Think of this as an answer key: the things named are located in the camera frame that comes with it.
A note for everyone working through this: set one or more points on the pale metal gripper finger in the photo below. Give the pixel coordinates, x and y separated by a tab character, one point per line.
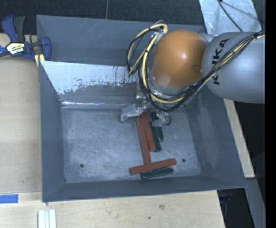
135	108
128	117

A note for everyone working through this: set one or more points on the dark green flat block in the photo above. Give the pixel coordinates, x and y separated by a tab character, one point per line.
156	173
160	133
157	146

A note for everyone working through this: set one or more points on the red-brown flat block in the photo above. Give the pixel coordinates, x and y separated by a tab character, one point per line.
153	166
149	134
143	141

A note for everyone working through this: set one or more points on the grey metal bin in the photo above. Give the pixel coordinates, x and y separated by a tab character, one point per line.
99	139

